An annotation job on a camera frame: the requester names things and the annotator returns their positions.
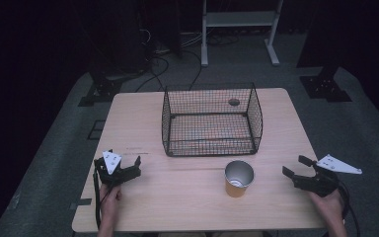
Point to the dark round table grommet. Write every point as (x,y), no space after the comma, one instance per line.
(234,102)

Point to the white metal stand frame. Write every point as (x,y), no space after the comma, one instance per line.
(240,19)

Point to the dark tape strip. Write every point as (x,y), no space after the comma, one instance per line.
(80,203)

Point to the person's left hand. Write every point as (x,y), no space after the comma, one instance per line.
(110,199)

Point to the person's right hand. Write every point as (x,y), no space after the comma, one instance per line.
(327,205)

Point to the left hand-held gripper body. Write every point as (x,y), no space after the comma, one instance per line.
(114,176)

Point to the metal cup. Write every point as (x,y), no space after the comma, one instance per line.
(238,179)

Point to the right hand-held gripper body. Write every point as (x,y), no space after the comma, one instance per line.
(322,184)

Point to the black stand base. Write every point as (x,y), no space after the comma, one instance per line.
(100,92)
(324,87)

